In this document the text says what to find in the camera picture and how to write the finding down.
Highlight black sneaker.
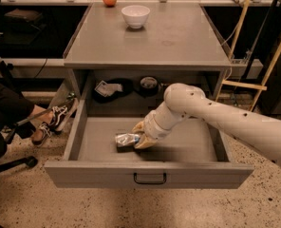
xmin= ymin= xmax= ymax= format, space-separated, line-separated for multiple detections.
xmin=48 ymin=98 xmax=79 ymax=132
xmin=31 ymin=123 xmax=51 ymax=146

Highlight seated person's legs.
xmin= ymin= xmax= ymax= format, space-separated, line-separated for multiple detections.
xmin=0 ymin=84 xmax=44 ymax=158

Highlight white ceramic bowl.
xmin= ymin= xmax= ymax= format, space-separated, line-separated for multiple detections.
xmin=122 ymin=5 xmax=150 ymax=29

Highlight dark box on shelf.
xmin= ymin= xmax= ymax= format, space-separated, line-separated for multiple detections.
xmin=4 ymin=9 xmax=43 ymax=25

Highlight black sneaker upper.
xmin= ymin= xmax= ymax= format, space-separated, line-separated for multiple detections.
xmin=48 ymin=98 xmax=79 ymax=132

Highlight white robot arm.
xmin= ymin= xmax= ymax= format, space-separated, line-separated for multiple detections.
xmin=133 ymin=83 xmax=281 ymax=167

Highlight black office chair base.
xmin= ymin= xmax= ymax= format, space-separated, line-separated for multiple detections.
xmin=0 ymin=130 xmax=39 ymax=188

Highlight black sneaker lower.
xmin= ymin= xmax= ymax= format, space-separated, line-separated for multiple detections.
xmin=31 ymin=123 xmax=51 ymax=146

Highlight wooden easel frame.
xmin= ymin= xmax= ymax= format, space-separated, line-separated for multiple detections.
xmin=215 ymin=0 xmax=281 ymax=112

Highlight open grey top drawer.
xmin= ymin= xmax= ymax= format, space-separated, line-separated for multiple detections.
xmin=45 ymin=101 xmax=253 ymax=189

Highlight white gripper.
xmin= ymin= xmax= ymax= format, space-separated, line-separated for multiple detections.
xmin=132 ymin=110 xmax=170 ymax=149

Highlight grey cabinet with top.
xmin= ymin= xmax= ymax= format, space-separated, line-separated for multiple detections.
xmin=65 ymin=2 xmax=231 ymax=117

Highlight black drawer handle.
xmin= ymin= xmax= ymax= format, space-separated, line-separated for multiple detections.
xmin=133 ymin=173 xmax=167 ymax=185

